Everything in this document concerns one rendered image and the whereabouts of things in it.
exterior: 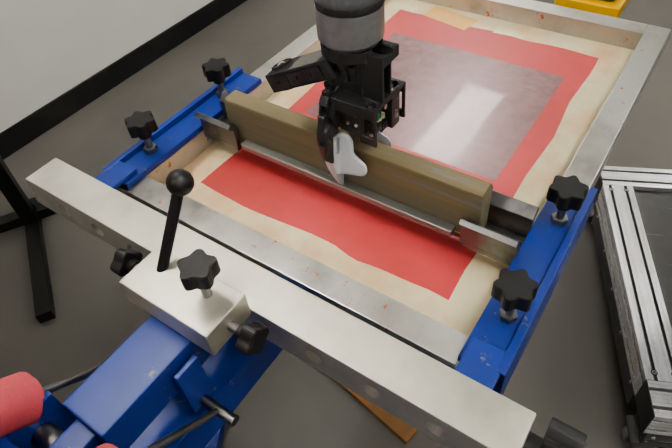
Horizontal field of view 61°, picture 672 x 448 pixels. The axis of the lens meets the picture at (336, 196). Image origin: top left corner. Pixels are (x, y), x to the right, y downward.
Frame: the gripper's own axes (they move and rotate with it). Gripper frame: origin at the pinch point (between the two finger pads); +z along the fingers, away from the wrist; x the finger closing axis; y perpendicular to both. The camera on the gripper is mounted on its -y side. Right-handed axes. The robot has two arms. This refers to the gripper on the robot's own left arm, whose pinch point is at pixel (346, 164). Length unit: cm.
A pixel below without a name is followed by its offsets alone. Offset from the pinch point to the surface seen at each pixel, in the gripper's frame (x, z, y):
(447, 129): 19.8, 5.3, 6.0
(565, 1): 71, 6, 8
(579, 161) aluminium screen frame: 18.2, 1.8, 26.5
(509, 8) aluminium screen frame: 56, 3, 1
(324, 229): -7.7, 5.3, 1.2
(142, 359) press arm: -36.7, -3.2, 0.5
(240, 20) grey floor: 163, 101, -186
